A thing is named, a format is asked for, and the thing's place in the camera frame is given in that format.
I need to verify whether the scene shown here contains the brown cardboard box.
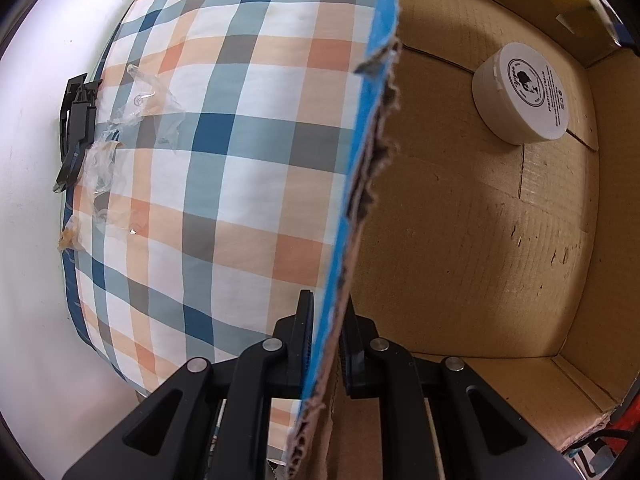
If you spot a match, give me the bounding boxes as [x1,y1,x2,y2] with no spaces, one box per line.
[285,0,628,480]

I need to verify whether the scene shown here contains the crumpled clear tape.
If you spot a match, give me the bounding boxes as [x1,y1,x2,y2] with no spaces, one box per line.
[57,62,187,253]

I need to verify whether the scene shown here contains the white round jar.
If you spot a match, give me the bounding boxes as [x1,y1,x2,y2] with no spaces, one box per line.
[471,41,571,146]

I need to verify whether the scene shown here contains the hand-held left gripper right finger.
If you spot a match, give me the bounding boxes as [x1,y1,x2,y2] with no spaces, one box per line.
[339,300,581,480]

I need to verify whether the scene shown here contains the black plastic clip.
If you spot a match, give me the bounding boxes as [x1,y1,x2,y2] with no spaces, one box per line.
[52,74,104,194]

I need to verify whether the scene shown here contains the plaid checked pillow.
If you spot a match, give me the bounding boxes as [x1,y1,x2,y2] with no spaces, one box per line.
[60,0,397,463]

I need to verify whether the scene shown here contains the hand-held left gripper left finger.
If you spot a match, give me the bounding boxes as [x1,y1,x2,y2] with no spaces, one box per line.
[62,289,316,480]

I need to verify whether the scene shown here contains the red object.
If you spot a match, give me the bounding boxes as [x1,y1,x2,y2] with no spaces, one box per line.
[565,407,628,463]

